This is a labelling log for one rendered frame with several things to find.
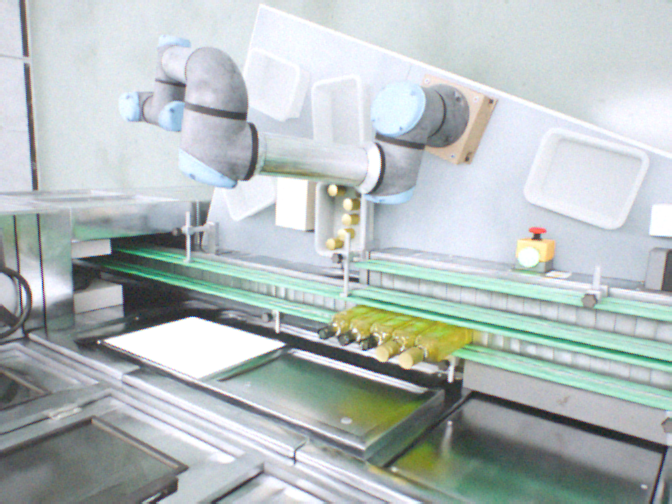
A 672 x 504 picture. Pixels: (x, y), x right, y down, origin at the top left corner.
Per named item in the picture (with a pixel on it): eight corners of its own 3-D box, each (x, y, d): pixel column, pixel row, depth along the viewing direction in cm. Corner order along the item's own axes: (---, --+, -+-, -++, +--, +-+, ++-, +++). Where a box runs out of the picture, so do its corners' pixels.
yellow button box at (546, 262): (524, 264, 136) (514, 268, 130) (527, 234, 135) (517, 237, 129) (553, 268, 132) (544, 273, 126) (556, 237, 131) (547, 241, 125)
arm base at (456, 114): (421, 80, 137) (400, 75, 129) (476, 89, 128) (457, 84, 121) (408, 141, 141) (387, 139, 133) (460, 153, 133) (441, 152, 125)
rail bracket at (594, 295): (592, 293, 116) (576, 306, 105) (596, 259, 114) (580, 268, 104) (612, 296, 113) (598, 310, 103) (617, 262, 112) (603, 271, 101)
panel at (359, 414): (193, 323, 180) (95, 350, 153) (193, 314, 179) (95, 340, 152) (444, 400, 128) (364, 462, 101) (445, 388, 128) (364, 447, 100)
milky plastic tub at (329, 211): (331, 251, 171) (313, 254, 164) (333, 178, 166) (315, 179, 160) (378, 258, 161) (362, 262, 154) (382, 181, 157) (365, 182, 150)
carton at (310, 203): (291, 223, 179) (275, 224, 174) (293, 173, 176) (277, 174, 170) (319, 228, 173) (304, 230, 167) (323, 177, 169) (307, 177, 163)
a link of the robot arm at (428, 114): (450, 91, 122) (420, 83, 111) (435, 151, 126) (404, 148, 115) (405, 82, 128) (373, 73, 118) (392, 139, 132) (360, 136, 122)
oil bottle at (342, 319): (372, 319, 149) (324, 338, 132) (373, 299, 148) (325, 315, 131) (390, 323, 146) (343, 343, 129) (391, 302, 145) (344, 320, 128)
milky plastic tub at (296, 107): (269, 49, 177) (250, 44, 170) (320, 70, 166) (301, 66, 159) (256, 102, 183) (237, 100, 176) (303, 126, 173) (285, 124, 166)
